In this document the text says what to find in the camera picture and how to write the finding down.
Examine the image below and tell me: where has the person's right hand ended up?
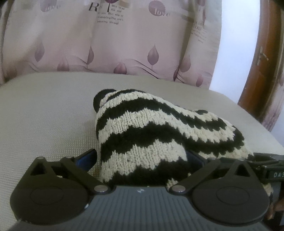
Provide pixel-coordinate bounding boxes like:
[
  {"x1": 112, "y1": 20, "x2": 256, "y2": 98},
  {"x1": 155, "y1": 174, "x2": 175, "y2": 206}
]
[{"x1": 265, "y1": 201, "x2": 283, "y2": 220}]

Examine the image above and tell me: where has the brown wooden door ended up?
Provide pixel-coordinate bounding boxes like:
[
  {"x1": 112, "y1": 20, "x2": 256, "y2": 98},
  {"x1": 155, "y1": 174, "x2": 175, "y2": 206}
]
[{"x1": 238, "y1": 1, "x2": 283, "y2": 131}]

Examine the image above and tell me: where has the grey woven mattress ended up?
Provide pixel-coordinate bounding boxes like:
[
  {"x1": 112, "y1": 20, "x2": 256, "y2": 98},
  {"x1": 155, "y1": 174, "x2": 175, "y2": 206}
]
[{"x1": 1, "y1": 72, "x2": 283, "y2": 230}]

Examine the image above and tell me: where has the pink leaf print curtain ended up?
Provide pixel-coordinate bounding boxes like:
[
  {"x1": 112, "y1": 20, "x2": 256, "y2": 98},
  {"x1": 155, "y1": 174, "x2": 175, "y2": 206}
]
[{"x1": 1, "y1": 1, "x2": 222, "y2": 88}]

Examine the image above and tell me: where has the black white striped knit sweater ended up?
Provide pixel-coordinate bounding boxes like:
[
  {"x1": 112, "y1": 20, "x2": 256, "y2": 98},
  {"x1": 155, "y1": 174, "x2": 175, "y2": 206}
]
[{"x1": 93, "y1": 89, "x2": 253, "y2": 188}]

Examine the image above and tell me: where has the metal door handle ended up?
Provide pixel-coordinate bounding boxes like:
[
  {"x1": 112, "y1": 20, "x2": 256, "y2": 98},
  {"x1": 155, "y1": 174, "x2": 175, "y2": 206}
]
[{"x1": 256, "y1": 46, "x2": 269, "y2": 66}]

